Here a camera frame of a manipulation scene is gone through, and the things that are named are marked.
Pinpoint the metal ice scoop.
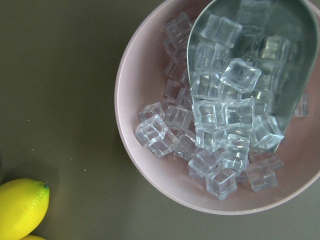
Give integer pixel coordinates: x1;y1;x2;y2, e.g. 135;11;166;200
187;0;304;150

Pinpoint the clear ice cube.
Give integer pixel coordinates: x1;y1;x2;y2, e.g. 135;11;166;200
220;58;262;94
249;115;285;150
134;114;177;158
200;14;243;48
246;162;278;192
205;168;237;201

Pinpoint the yellow lemon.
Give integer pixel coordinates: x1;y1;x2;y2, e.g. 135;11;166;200
20;234;46;240
0;178;50;240

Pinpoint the pink bowl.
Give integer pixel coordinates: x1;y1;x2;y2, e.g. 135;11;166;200
114;0;320;215

